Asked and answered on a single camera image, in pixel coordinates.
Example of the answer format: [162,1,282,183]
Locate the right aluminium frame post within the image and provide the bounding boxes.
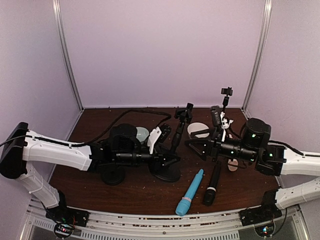
[241,0,273,117]

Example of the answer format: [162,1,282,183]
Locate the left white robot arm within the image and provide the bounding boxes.
[0,122,181,210]

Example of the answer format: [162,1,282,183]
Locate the blue toy microphone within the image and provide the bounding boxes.
[175,169,204,217]

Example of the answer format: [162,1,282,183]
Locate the aluminium frame post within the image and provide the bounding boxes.
[241,0,273,117]
[52,0,84,112]

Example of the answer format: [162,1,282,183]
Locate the front aluminium rail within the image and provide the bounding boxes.
[24,199,308,240]

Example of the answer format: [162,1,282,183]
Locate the thin black stand with clip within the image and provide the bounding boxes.
[221,87,233,112]

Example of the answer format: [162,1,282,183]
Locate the short black microphone stand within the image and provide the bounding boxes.
[100,166,126,186]

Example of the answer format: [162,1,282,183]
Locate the white bowl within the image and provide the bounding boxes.
[187,122,209,139]

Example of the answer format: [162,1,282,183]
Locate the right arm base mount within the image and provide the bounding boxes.
[239,189,283,238]

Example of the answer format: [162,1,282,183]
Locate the tall black microphone stand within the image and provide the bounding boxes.
[148,103,194,183]

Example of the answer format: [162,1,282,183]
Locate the black handheld microphone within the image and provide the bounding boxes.
[203,161,222,206]

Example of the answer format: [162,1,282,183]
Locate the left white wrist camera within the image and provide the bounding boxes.
[147,126,162,155]

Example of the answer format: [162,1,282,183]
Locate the light teal bowl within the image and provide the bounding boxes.
[136,126,150,143]

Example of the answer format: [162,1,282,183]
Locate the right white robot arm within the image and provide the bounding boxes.
[184,118,320,210]

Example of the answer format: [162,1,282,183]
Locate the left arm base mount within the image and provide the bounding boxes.
[42,190,90,240]

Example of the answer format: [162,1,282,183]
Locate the left aluminium frame post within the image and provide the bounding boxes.
[52,0,84,112]

